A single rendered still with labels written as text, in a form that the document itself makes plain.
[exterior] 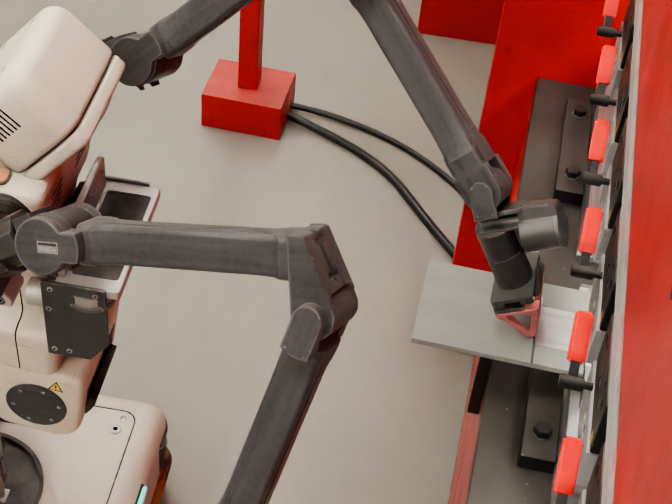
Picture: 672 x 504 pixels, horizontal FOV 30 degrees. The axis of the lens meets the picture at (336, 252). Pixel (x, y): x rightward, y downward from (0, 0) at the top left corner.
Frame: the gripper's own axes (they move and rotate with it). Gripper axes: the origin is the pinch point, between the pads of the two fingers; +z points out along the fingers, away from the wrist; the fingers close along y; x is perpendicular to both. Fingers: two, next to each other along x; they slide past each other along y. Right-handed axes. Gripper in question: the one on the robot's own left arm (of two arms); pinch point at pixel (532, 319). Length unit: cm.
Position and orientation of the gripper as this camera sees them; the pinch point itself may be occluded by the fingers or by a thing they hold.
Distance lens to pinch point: 194.0
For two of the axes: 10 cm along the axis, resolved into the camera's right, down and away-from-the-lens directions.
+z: 3.8, 7.4, 5.6
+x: -9.0, 1.5, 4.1
